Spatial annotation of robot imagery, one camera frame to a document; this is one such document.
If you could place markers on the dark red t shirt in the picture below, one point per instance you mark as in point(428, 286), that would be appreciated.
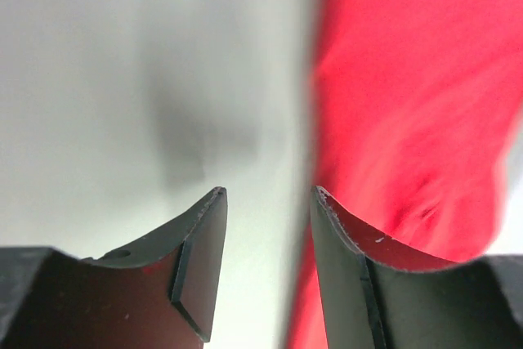
point(417, 103)

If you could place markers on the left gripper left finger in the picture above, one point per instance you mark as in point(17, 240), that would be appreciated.
point(159, 291)

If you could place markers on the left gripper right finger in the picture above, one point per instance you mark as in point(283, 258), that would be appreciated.
point(379, 293)

